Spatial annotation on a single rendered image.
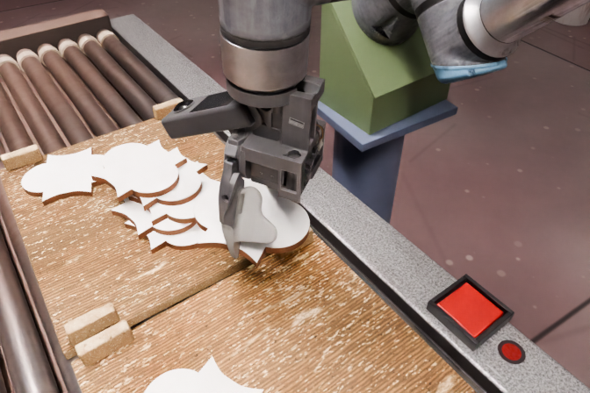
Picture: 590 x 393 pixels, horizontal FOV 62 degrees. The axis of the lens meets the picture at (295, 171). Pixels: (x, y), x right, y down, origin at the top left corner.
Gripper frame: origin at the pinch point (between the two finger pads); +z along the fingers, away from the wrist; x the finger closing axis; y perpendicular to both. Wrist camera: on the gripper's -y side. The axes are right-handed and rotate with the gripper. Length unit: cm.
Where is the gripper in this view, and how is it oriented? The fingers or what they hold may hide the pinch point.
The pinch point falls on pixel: (250, 216)
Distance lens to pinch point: 58.3
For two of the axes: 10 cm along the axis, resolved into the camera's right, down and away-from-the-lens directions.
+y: 9.3, 2.7, -2.5
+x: 3.7, -6.2, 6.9
